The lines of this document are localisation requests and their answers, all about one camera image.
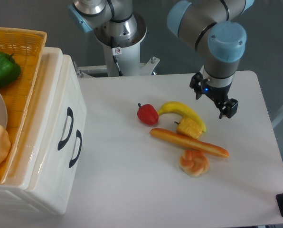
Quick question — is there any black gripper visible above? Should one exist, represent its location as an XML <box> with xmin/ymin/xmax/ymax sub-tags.
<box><xmin>189</xmin><ymin>66</ymin><xmax>238</xmax><ymax>119</ymax></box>

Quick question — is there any white drawer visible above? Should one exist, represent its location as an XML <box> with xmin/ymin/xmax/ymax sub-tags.
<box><xmin>27</xmin><ymin>55</ymin><xmax>86</xmax><ymax>194</ymax></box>

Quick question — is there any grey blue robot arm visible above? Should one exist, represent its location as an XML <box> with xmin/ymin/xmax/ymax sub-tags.
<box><xmin>68</xmin><ymin>0</ymin><xmax>253</xmax><ymax>118</ymax></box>

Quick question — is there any white drawer cabinet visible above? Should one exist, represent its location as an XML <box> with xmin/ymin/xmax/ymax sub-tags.
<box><xmin>0</xmin><ymin>47</ymin><xmax>87</xmax><ymax>214</ymax></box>

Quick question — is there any yellow corn piece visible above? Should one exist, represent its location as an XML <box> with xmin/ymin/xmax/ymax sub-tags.
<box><xmin>174</xmin><ymin>116</ymin><xmax>202</xmax><ymax>139</ymax></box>

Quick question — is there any yellow banana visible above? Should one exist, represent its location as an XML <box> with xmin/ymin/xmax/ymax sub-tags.
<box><xmin>157</xmin><ymin>101</ymin><xmax>207</xmax><ymax>133</ymax></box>

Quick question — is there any long baguette bread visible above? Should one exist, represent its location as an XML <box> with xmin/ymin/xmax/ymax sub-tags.
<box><xmin>149</xmin><ymin>128</ymin><xmax>229</xmax><ymax>158</ymax></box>

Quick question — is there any red bell pepper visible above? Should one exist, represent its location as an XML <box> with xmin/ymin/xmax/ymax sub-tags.
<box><xmin>137</xmin><ymin>103</ymin><xmax>159</xmax><ymax>125</ymax></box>

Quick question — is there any knotted bread roll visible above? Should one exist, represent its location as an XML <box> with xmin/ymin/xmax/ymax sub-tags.
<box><xmin>178</xmin><ymin>150</ymin><xmax>209</xmax><ymax>177</ymax></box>

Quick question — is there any orange woven basket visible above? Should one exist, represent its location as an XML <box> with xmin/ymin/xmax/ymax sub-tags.
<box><xmin>0</xmin><ymin>27</ymin><xmax>47</xmax><ymax>184</ymax></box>

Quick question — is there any green bell pepper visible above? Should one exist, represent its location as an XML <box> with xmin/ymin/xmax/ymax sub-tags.
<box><xmin>0</xmin><ymin>52</ymin><xmax>21</xmax><ymax>88</ymax></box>

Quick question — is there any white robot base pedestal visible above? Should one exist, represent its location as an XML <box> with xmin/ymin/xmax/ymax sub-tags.
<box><xmin>94</xmin><ymin>12</ymin><xmax>147</xmax><ymax>77</ymax></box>

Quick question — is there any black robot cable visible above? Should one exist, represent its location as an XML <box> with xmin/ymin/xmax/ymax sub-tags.
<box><xmin>110</xmin><ymin>36</ymin><xmax>123</xmax><ymax>77</ymax></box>

